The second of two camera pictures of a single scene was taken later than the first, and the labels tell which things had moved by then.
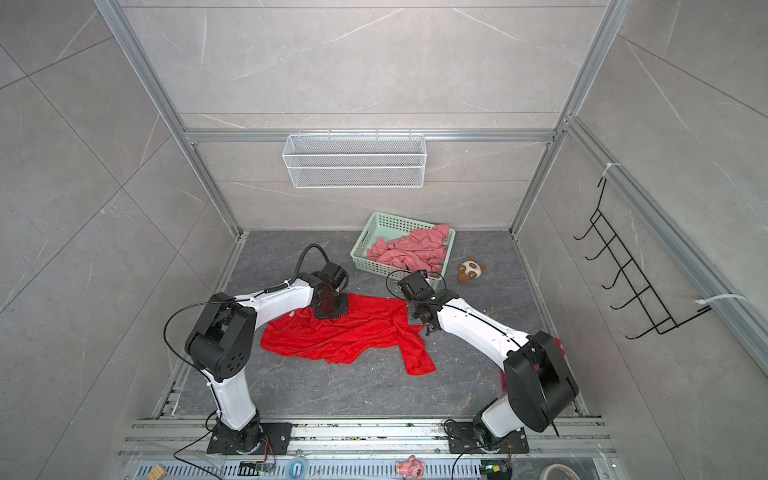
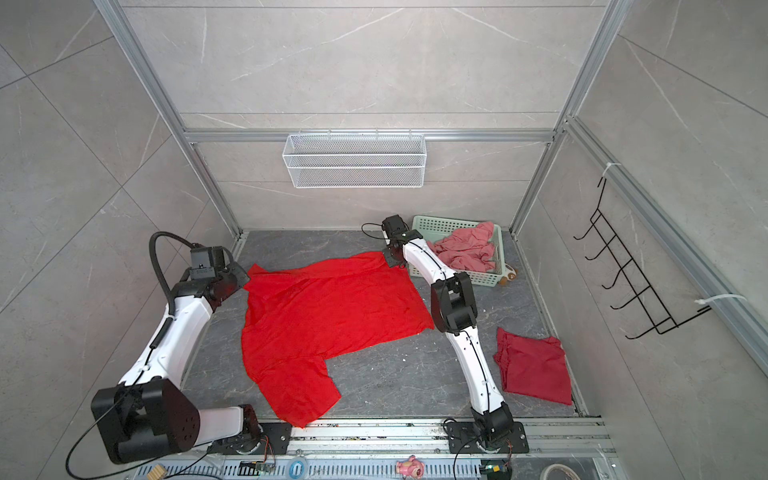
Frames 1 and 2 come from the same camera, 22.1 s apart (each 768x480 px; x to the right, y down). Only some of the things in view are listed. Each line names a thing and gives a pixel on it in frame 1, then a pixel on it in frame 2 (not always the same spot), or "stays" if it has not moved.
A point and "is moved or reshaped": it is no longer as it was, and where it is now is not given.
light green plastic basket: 393,247 to 433,229
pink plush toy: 411,467 stays
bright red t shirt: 372,320 is moved or reshaped
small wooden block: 157,473 stays
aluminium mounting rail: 148,437 stays
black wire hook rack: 631,273 stays
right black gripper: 414,315 to 390,260
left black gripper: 342,311 to 238,275
